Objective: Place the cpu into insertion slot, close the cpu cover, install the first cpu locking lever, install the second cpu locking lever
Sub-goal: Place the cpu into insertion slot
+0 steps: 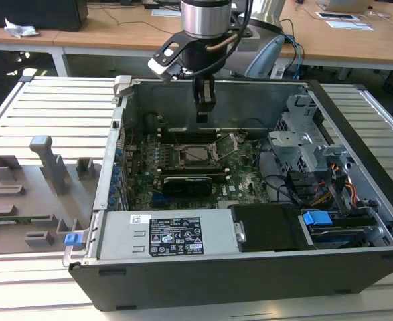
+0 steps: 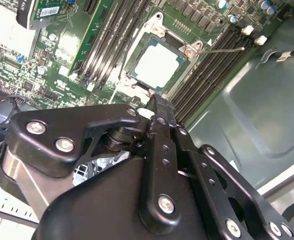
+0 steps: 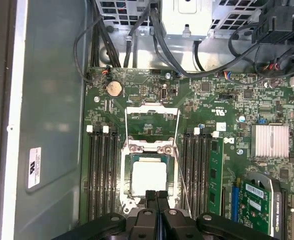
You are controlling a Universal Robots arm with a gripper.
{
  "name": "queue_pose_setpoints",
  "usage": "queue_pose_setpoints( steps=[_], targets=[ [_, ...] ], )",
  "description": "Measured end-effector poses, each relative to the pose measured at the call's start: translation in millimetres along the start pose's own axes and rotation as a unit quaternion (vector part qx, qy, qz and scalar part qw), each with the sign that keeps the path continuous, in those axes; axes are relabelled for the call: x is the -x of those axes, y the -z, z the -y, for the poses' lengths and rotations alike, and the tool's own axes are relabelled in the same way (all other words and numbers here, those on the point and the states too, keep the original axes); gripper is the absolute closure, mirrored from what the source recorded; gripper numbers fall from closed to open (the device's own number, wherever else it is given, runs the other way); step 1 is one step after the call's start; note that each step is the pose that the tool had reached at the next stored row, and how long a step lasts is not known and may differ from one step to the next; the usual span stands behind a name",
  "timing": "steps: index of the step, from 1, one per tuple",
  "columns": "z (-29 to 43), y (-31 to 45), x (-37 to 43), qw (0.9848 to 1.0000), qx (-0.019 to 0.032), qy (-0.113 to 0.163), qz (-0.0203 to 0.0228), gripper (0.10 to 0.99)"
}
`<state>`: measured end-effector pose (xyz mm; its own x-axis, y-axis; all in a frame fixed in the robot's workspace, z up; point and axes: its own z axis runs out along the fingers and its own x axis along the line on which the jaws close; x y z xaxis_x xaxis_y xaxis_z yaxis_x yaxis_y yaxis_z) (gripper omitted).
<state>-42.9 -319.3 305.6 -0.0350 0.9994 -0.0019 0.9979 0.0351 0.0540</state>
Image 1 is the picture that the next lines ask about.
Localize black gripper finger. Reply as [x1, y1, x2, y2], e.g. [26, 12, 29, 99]
[194, 76, 216, 125]

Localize metal socket cover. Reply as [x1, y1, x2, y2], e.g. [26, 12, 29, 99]
[210, 132, 243, 158]

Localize black RAM slot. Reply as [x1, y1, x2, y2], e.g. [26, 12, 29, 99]
[157, 128, 221, 137]
[157, 133, 221, 144]
[154, 171, 231, 183]
[155, 166, 230, 175]

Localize CPU socket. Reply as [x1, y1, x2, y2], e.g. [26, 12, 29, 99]
[177, 142, 223, 168]

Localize blue expansion slot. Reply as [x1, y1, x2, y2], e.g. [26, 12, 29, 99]
[152, 195, 183, 207]

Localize pale blue teach pendant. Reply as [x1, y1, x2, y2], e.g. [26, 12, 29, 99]
[244, 35, 286, 78]

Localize grey case latch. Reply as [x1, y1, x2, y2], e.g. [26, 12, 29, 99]
[113, 75, 133, 98]

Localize white power adapter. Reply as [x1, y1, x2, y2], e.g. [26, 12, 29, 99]
[271, 63, 286, 80]

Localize green motherboard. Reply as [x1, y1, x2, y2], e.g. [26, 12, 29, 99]
[122, 130, 274, 211]

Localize black graphics card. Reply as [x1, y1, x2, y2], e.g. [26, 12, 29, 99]
[162, 175, 214, 199]

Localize long wooden desk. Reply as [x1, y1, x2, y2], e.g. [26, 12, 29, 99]
[54, 0, 393, 73]

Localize silver metal drive cage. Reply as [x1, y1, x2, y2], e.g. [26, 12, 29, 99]
[268, 93, 321, 175]

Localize black plastic shroud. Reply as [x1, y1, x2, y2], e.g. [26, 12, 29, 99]
[231, 203, 304, 253]

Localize white framed tablet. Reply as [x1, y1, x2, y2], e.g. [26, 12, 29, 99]
[316, 11, 360, 21]

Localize grey power supply unit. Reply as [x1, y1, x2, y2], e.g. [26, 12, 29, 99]
[97, 210, 240, 261]

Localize hard disk in blue carrier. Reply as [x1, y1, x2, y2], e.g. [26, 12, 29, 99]
[299, 209, 368, 248]

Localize silver laptop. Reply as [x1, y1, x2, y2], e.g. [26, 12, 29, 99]
[325, 0, 374, 11]

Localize black computer box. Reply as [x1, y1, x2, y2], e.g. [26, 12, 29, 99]
[0, 0, 89, 33]

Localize black open PC case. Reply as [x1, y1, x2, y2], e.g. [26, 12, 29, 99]
[64, 75, 393, 312]

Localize crumpled white paper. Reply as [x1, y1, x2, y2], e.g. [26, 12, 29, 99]
[3, 17, 40, 38]

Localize blue case latch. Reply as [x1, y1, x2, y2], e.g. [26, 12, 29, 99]
[64, 233, 85, 250]

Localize grey parts rack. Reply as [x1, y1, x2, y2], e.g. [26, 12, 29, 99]
[0, 135, 100, 255]

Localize green RAM stick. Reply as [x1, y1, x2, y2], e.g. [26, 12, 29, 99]
[0, 215, 53, 227]

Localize black camera bracket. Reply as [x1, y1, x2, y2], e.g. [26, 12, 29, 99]
[153, 31, 198, 66]

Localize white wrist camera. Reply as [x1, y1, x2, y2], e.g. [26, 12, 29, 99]
[148, 56, 181, 82]

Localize blue cable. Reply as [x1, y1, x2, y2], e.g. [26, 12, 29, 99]
[285, 33, 306, 80]

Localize black flat cable bundle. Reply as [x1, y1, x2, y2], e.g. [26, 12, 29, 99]
[285, 170, 317, 203]

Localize silver metal handle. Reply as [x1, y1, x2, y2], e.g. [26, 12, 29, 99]
[234, 221, 247, 243]

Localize grey metal bracket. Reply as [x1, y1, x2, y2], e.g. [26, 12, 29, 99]
[313, 144, 351, 169]

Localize yellow red wire bundle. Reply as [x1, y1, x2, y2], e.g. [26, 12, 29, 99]
[311, 163, 358, 207]

